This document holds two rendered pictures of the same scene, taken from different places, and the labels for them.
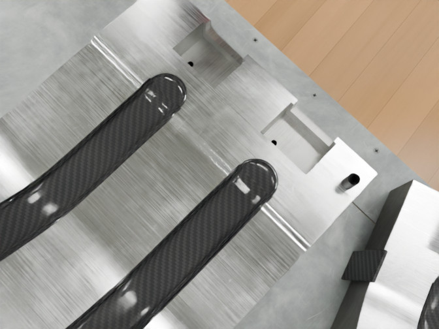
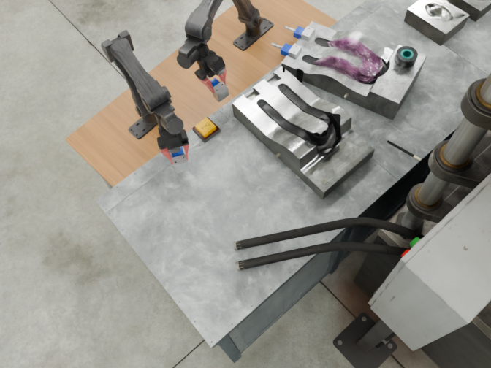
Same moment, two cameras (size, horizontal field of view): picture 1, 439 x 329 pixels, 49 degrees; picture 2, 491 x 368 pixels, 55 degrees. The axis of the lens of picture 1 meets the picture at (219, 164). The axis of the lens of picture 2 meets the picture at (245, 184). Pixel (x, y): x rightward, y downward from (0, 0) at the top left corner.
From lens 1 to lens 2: 1.54 m
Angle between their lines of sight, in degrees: 25
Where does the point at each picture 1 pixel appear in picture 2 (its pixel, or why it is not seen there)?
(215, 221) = (290, 95)
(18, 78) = (246, 150)
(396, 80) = (251, 67)
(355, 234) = not seen: hidden behind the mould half
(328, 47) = (241, 81)
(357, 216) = not seen: hidden behind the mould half
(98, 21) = (230, 132)
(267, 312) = not seen: hidden behind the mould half
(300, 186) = (283, 79)
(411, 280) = (303, 65)
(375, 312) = (310, 71)
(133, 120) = (267, 109)
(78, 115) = (265, 120)
